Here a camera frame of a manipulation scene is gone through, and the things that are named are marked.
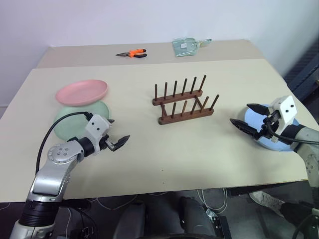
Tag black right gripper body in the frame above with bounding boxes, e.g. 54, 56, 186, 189
257, 110, 282, 140

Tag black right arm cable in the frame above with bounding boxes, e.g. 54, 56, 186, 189
263, 117, 319, 145

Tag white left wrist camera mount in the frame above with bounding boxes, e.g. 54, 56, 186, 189
84, 114, 112, 148

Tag clear green plastic bag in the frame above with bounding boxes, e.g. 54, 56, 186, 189
171, 37, 213, 58

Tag wooden dish rack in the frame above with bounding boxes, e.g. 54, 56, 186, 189
152, 74, 220, 125

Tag green plate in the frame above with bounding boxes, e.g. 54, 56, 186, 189
53, 100, 111, 141

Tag black ribbed case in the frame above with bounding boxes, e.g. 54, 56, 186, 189
283, 40, 319, 101

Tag grey rounded shape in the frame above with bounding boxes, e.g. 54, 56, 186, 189
114, 201, 147, 239

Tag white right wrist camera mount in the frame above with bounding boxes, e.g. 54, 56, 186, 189
267, 95, 299, 144

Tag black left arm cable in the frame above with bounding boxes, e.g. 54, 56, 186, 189
35, 111, 94, 173

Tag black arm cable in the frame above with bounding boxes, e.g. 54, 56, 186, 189
35, 111, 94, 173
263, 117, 319, 145

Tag pink plate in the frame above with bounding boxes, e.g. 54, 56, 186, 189
55, 79, 109, 105

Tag white cable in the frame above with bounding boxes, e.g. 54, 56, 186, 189
95, 194, 138, 210
197, 188, 228, 213

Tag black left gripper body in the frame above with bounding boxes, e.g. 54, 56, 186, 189
98, 134, 111, 151

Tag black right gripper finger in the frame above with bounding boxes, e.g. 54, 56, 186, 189
229, 118, 263, 140
246, 103, 270, 117

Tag white shoe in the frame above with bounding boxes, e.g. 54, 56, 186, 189
249, 191, 285, 218

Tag dark rounded shape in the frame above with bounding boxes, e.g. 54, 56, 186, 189
145, 191, 213, 239

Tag orange handled pliers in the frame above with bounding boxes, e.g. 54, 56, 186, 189
115, 48, 148, 59

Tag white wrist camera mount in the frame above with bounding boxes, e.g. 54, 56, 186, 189
84, 114, 112, 148
267, 95, 299, 144

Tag blue plate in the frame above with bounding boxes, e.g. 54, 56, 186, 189
244, 103, 302, 152

